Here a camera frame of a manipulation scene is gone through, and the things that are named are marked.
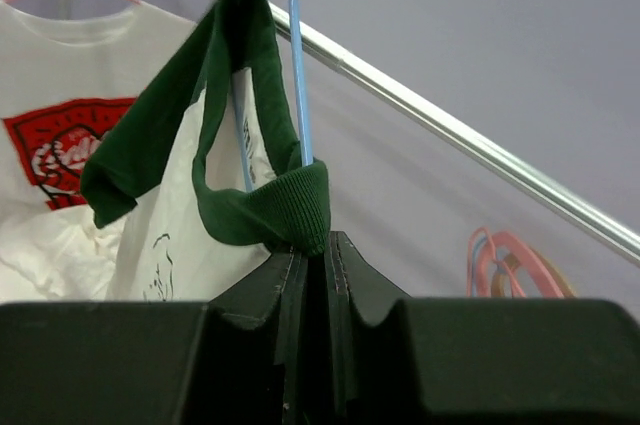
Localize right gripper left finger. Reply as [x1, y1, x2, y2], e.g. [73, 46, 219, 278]
[181, 251, 308, 424]

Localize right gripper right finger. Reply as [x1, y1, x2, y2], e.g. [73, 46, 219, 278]
[324, 232, 425, 424]

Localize green and white t shirt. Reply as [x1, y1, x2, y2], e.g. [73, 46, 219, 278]
[81, 0, 331, 301]

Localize light blue hanger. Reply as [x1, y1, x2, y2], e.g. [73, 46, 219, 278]
[232, 0, 314, 191]

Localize tan wooden hanger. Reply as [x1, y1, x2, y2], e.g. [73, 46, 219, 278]
[490, 251, 576, 299]

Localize pink plastic hanger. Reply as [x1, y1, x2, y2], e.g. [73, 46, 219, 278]
[466, 227, 575, 298]

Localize white red print t shirt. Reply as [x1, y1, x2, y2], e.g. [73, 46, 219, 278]
[1, 2, 193, 302]

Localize metal clothes rack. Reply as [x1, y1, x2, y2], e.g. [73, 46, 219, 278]
[301, 24, 639, 265]

